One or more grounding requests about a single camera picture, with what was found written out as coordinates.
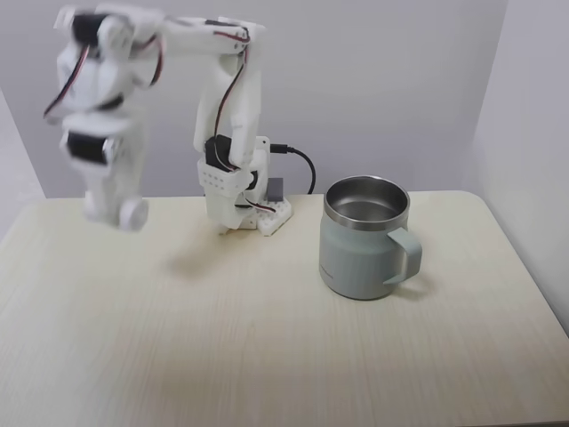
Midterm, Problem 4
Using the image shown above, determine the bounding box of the red black servo wire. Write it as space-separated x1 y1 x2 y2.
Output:
42 42 94 122

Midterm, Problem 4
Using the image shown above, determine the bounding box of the white gauze dressing roll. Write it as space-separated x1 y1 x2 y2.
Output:
116 197 150 234

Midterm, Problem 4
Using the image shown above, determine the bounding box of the pale green steel mug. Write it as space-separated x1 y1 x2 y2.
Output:
317 174 424 302

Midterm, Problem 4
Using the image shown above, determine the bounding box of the black power cable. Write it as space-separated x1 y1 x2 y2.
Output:
269 142 317 196

